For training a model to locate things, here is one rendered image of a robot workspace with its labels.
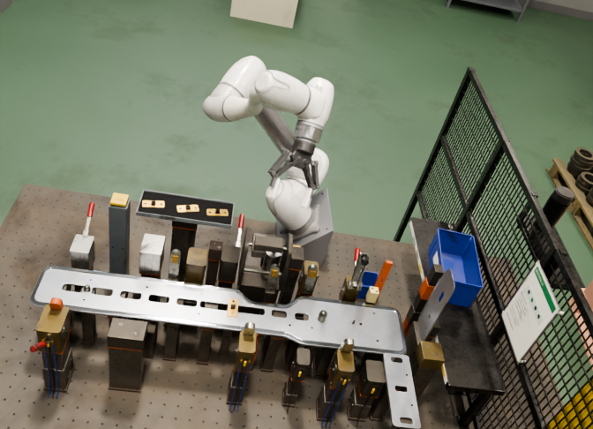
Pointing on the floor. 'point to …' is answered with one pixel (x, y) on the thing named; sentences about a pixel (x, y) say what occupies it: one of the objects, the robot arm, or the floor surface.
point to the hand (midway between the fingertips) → (288, 199)
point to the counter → (266, 3)
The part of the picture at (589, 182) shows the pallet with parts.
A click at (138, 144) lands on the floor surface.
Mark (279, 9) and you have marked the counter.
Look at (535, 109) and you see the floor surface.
